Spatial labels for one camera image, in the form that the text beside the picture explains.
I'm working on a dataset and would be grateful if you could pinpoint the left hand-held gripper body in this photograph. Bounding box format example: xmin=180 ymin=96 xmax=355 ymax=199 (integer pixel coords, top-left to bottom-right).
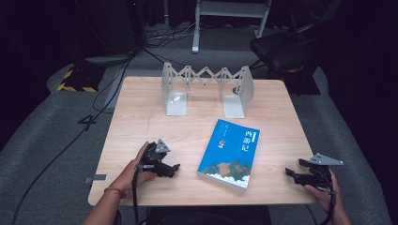
xmin=140 ymin=139 xmax=172 ymax=171

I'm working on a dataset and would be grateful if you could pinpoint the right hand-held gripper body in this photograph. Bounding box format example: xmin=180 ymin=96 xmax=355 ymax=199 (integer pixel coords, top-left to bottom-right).
xmin=308 ymin=153 xmax=344 ymax=190

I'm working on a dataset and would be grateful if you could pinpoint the expandable grey metal bookend rack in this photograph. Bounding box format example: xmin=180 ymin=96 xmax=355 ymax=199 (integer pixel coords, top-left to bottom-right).
xmin=161 ymin=61 xmax=255 ymax=120

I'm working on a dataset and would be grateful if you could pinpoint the blue book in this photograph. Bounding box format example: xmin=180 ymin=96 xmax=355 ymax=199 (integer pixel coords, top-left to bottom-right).
xmin=196 ymin=118 xmax=261 ymax=192

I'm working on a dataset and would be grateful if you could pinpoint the person's right hand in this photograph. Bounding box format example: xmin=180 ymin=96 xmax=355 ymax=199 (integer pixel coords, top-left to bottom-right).
xmin=303 ymin=172 xmax=344 ymax=214

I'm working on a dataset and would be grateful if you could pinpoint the person's left hand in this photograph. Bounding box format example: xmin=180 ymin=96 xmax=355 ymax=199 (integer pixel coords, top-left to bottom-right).
xmin=116 ymin=141 xmax=158 ymax=192

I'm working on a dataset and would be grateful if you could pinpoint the person's dark lap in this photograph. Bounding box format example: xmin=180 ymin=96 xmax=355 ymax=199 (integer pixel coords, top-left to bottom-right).
xmin=145 ymin=205 xmax=272 ymax=225

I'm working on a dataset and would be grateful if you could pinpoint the grey tape piece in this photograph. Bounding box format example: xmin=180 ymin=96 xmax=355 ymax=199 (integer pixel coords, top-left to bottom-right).
xmin=84 ymin=173 xmax=108 ymax=185

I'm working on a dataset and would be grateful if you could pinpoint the black yellow striped floor base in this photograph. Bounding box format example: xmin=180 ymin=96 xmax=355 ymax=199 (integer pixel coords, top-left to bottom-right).
xmin=56 ymin=64 xmax=107 ymax=94

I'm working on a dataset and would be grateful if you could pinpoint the grey flat stand base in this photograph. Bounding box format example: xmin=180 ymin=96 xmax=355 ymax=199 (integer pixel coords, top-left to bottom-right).
xmin=84 ymin=53 xmax=134 ymax=66

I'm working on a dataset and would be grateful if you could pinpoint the black chair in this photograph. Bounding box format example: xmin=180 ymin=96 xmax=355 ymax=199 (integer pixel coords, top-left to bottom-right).
xmin=249 ymin=21 xmax=324 ymax=80

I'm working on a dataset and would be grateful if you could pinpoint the right hand-held gripper black cable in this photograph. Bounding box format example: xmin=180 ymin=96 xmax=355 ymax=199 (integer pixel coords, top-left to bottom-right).
xmin=313 ymin=170 xmax=338 ymax=225

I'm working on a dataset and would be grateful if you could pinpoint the hand-held gripper black cable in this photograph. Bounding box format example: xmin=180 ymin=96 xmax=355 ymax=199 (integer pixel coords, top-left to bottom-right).
xmin=313 ymin=170 xmax=338 ymax=225
xmin=130 ymin=163 xmax=148 ymax=225

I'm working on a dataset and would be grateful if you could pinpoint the left hand-held gripper black cable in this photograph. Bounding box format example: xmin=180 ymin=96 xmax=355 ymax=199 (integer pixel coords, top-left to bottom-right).
xmin=130 ymin=163 xmax=148 ymax=225

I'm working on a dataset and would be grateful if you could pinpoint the red string bracelet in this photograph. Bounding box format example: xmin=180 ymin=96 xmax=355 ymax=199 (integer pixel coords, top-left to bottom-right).
xmin=103 ymin=187 xmax=128 ymax=200

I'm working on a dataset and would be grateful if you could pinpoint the long black floor cable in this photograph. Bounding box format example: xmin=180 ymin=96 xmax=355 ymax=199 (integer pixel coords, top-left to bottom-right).
xmin=11 ymin=55 xmax=136 ymax=225

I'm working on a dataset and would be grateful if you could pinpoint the bundle of black floor cables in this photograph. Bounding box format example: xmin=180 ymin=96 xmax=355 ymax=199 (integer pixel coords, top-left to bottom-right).
xmin=145 ymin=21 xmax=201 ymax=49

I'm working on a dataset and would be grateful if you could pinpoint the white metal stand frame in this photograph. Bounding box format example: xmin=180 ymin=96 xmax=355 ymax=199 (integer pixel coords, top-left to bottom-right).
xmin=191 ymin=0 xmax=273 ymax=54

